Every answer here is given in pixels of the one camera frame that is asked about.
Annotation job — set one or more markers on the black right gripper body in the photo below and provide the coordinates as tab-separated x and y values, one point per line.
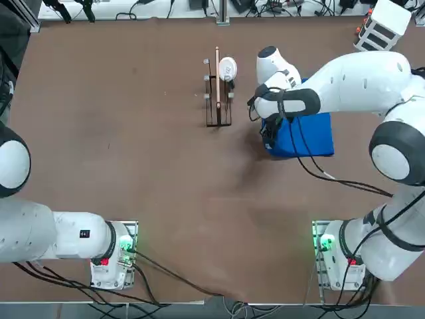
271	131

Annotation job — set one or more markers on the blue towel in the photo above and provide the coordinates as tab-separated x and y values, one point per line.
315	139

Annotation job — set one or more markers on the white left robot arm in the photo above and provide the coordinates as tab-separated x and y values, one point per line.
66	232

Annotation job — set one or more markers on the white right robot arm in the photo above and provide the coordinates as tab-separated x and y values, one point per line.
365	83

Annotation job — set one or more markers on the white smiley face cup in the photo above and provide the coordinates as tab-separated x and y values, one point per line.
228	68

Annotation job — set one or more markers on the red black electronic module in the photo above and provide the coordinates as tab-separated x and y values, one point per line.
275	4

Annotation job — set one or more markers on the long black power adapter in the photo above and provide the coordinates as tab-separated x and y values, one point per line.
199	4
242	5

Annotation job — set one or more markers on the white stacked drawer box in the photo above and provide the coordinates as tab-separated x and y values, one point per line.
385	20

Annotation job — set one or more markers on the black stand leg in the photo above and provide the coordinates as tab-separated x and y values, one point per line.
63	11
88	11

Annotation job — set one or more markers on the aluminium profile post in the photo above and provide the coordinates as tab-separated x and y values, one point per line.
222	11
31	23

